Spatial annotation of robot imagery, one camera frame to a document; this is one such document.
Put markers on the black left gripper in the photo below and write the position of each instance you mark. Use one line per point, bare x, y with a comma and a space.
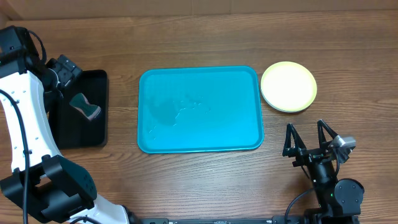
69, 70

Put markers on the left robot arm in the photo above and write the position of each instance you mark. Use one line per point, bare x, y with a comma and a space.
45, 185

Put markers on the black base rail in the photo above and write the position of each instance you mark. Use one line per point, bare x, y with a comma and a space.
278, 219

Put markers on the black plastic tray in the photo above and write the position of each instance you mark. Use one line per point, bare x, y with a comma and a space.
70, 129

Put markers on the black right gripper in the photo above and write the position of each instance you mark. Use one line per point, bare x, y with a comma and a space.
310, 154

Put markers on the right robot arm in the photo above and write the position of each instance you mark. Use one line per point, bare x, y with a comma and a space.
339, 200

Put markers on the blue plastic tray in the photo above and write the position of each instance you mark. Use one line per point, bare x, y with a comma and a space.
202, 109

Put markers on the green rimmed plate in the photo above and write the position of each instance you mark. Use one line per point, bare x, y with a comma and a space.
288, 87

